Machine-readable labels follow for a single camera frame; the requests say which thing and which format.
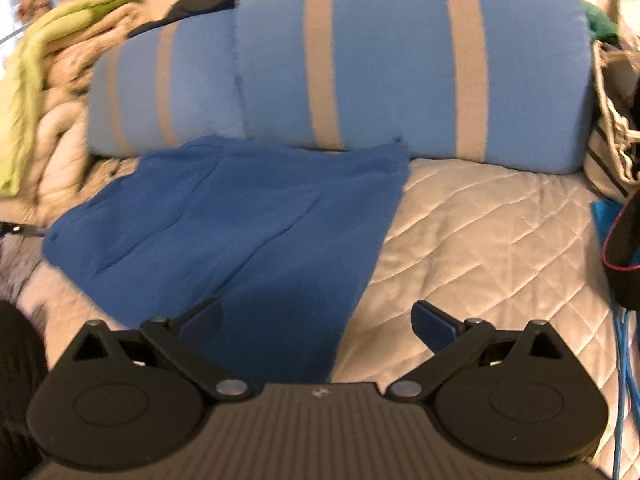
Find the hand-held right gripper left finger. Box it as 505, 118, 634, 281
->
52, 297, 251, 402

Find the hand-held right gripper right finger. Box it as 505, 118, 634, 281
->
387, 301, 583, 403

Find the blue and grey fleece jacket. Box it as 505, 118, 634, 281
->
42, 135, 413, 386

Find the dark cloth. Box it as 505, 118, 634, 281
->
0, 300, 51, 480

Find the grey crumpled cloth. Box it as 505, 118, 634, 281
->
0, 232, 46, 306

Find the small blue cloth piece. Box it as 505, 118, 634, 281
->
590, 200, 621, 246

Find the black bag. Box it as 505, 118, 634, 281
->
600, 180, 640, 308

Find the white duvet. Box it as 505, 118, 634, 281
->
20, 85, 96, 221

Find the blue pillow with grey stripes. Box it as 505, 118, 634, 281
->
86, 7, 248, 161
232, 0, 596, 176

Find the striped tote bag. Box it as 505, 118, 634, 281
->
582, 40, 640, 201

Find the light green cloth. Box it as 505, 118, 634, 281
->
0, 0, 143, 198

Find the beige fluffy blanket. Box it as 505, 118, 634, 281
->
30, 2, 151, 111

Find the dark green object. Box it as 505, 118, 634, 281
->
582, 0, 618, 41

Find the blue cable coil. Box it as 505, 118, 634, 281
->
610, 305, 640, 480

